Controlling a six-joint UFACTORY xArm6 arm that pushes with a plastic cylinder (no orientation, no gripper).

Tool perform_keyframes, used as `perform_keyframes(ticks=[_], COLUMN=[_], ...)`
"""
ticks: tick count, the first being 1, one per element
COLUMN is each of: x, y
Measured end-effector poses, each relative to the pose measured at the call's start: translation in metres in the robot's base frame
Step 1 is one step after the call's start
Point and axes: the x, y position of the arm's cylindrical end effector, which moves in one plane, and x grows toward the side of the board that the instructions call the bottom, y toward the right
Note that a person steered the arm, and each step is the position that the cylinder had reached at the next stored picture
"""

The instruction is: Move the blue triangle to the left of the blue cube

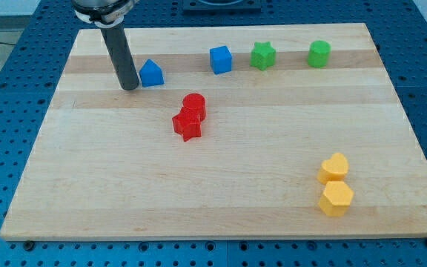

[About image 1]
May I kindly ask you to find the blue triangle block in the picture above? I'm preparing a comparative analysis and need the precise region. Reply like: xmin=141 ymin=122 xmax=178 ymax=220
xmin=139 ymin=59 xmax=165 ymax=88

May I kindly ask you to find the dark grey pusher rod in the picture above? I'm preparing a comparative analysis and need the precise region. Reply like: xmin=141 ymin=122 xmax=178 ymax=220
xmin=101 ymin=22 xmax=139 ymax=90

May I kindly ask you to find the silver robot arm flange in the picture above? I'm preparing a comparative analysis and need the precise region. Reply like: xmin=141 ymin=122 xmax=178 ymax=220
xmin=71 ymin=0 xmax=138 ymax=28

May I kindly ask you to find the blue cube block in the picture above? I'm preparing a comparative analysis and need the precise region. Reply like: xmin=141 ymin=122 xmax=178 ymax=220
xmin=209 ymin=46 xmax=232 ymax=74

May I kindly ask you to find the red star block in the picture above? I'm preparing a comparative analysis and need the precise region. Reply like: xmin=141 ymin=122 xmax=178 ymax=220
xmin=172 ymin=108 xmax=202 ymax=142

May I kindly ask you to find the red cylinder block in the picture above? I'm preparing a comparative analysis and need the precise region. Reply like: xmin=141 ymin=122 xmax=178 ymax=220
xmin=182 ymin=93 xmax=207 ymax=122

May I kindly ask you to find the light wooden board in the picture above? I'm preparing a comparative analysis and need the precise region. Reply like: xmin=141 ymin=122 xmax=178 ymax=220
xmin=0 ymin=23 xmax=427 ymax=241

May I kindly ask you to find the green star block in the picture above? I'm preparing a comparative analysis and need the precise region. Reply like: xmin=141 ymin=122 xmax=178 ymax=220
xmin=250 ymin=42 xmax=276 ymax=71

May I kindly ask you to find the yellow heart block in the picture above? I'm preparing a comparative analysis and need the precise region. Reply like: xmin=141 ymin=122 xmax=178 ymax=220
xmin=317 ymin=153 xmax=349 ymax=184

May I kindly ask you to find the green cylinder block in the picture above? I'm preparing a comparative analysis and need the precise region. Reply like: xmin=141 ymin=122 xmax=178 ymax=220
xmin=307 ymin=40 xmax=331 ymax=68

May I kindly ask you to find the yellow hexagon block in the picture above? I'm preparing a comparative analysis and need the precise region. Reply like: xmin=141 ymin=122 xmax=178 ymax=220
xmin=318 ymin=181 xmax=354 ymax=217

